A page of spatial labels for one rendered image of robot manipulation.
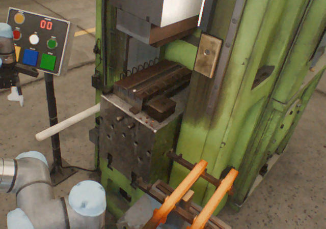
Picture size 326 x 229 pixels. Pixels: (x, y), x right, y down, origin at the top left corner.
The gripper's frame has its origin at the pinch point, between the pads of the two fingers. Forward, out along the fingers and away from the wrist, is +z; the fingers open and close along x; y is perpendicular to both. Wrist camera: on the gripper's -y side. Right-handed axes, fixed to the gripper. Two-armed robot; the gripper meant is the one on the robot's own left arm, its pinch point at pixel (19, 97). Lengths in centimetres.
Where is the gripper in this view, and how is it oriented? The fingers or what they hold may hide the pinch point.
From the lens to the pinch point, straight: 158.9
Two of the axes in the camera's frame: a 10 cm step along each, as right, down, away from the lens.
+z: -1.3, 8.0, 5.8
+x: 5.4, 5.5, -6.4
